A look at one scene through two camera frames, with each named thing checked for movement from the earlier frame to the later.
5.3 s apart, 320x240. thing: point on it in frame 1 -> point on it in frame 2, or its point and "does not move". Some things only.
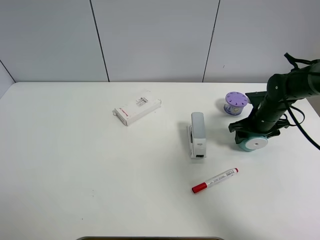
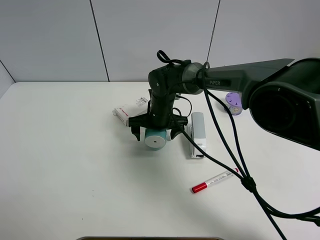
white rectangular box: x=147 y=103 does not move
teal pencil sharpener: x=253 y=143 -> x=155 y=139
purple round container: x=234 y=102 does not move
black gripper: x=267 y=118 -> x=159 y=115
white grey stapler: x=197 y=135 does not move
